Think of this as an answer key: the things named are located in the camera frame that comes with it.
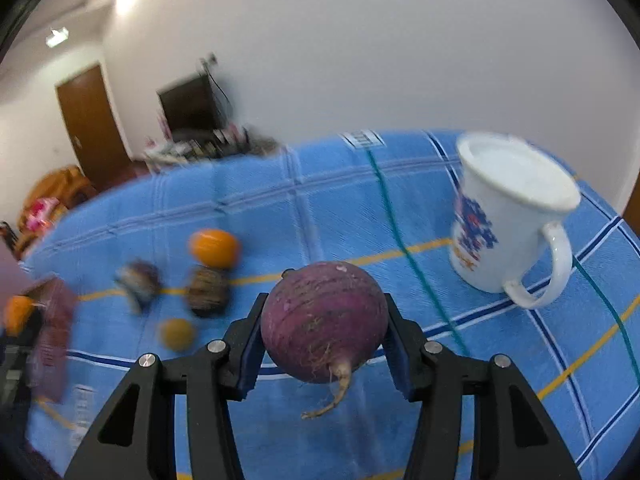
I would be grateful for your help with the square ceiling light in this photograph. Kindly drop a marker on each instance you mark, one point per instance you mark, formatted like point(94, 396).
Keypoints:
point(57, 36)

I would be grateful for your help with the lilac cylinder container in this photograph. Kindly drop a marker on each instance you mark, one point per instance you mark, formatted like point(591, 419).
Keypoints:
point(7, 270)

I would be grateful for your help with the blue plaid blanket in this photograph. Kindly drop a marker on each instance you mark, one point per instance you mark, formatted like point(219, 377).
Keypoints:
point(325, 200)

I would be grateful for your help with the small green-brown kiwi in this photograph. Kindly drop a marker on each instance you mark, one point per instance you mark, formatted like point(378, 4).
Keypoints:
point(176, 333)

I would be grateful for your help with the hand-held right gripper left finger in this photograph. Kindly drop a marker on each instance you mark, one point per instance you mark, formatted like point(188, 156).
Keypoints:
point(247, 355)

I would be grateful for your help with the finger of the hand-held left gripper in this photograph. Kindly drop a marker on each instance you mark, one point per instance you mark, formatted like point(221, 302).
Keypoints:
point(12, 365)

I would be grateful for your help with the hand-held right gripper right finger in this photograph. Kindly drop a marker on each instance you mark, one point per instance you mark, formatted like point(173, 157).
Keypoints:
point(400, 365)

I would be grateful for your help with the pink floral pillow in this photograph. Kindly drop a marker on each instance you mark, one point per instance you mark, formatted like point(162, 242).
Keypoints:
point(42, 212)

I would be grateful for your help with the medium orange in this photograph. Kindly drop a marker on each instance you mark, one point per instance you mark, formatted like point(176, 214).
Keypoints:
point(17, 312)

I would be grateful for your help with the small glossy orange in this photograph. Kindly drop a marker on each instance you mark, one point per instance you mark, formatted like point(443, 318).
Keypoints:
point(214, 247)

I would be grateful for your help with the brown wooden door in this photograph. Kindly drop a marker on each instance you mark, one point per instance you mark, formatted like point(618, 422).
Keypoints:
point(92, 125)

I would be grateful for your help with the orange leather sofa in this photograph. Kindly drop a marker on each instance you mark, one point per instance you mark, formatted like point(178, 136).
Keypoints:
point(35, 190)

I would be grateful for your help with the black flat television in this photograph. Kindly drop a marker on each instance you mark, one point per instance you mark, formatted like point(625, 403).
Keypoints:
point(190, 105)

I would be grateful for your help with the orange leather armchair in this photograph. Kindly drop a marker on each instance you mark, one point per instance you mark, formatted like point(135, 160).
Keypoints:
point(77, 185)

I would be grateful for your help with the white printed mug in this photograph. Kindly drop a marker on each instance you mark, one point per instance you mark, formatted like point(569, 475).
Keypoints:
point(495, 200)

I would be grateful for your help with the wrinkled brown passion fruit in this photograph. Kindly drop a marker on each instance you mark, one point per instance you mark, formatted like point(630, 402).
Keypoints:
point(207, 290)

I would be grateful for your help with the cut purple yam piece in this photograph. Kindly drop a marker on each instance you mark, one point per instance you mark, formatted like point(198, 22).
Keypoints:
point(139, 282)

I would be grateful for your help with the white television stand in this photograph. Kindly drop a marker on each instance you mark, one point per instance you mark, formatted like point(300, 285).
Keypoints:
point(200, 147)

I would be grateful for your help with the round purple turnip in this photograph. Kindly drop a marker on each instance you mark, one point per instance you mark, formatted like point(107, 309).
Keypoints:
point(325, 320)

